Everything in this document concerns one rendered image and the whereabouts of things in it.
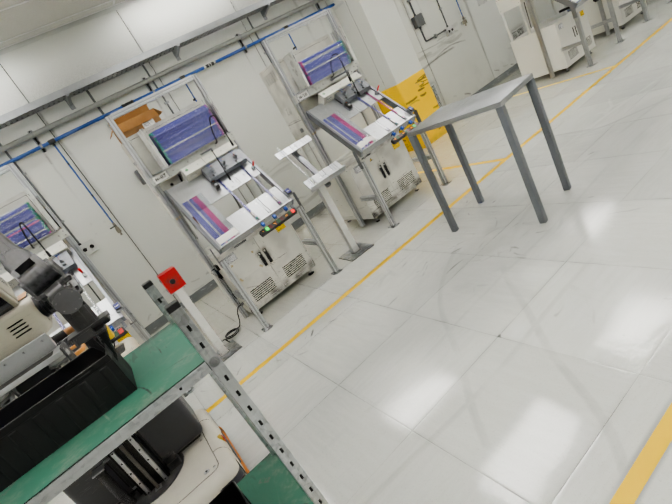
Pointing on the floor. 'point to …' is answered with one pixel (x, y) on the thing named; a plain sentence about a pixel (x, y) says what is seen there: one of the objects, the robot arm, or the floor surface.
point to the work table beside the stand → (495, 98)
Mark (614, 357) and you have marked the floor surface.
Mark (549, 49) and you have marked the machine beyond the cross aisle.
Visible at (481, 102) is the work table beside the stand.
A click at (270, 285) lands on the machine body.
